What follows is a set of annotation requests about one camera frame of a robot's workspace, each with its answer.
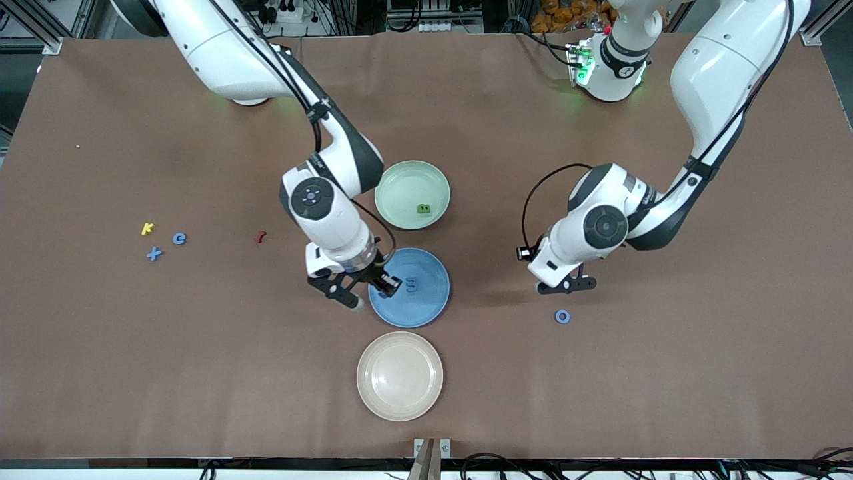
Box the blue plate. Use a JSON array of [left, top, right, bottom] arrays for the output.
[[368, 247, 452, 329]]

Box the beige plate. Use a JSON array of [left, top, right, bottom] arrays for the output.
[[356, 331, 444, 422]]

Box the pale green plate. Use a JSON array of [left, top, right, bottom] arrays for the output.
[[374, 160, 452, 231]]

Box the orange snack bag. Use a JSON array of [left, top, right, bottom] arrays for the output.
[[532, 0, 611, 34]]

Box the white power strip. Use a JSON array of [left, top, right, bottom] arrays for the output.
[[256, 0, 305, 25], [416, 18, 484, 35]]

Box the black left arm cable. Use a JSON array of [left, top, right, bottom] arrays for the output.
[[516, 0, 797, 262]]

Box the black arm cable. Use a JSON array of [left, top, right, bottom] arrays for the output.
[[516, 0, 797, 262], [212, 0, 398, 267]]

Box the grey metal table bracket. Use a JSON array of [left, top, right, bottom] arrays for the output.
[[408, 437, 452, 480]]

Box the black floor cable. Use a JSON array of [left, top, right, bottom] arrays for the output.
[[458, 453, 667, 480], [716, 447, 853, 480]]

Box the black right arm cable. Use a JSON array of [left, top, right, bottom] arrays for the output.
[[212, 0, 398, 267]]

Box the aluminium frame post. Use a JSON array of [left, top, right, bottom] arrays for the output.
[[0, 0, 101, 55], [798, 0, 853, 47]]

